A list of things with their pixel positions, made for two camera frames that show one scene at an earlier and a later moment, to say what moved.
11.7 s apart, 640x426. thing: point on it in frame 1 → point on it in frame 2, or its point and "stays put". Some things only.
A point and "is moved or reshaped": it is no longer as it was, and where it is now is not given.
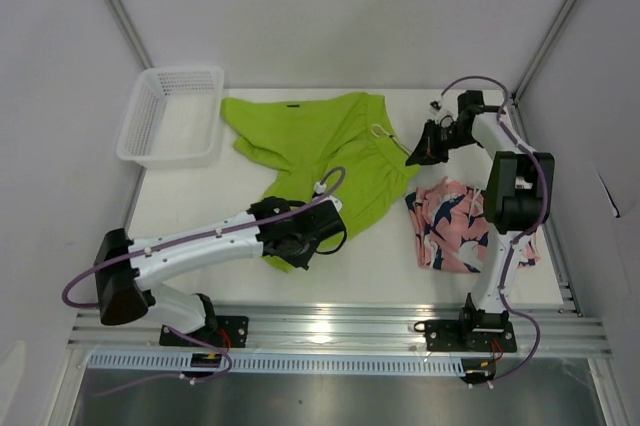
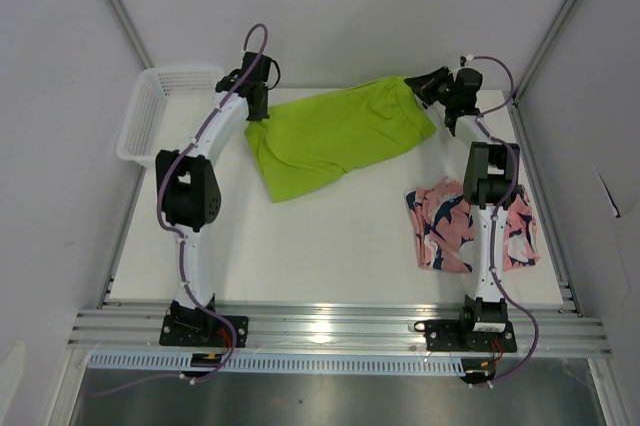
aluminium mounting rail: [577, 333] stays put
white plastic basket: [174, 118] stays put
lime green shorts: [349, 140] is moved or reshaped
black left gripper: [301, 259] → [262, 113]
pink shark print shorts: [452, 230] stays put
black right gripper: [428, 151] → [424, 85]
